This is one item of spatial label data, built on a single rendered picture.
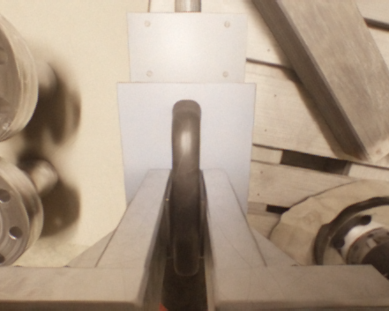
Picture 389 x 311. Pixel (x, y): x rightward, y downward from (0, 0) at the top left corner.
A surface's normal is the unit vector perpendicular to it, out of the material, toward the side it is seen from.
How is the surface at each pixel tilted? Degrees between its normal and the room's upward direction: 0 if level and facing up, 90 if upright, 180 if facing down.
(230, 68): 0
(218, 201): 90
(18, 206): 0
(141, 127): 0
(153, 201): 90
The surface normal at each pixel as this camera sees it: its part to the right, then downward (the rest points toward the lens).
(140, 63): 0.01, 0.26
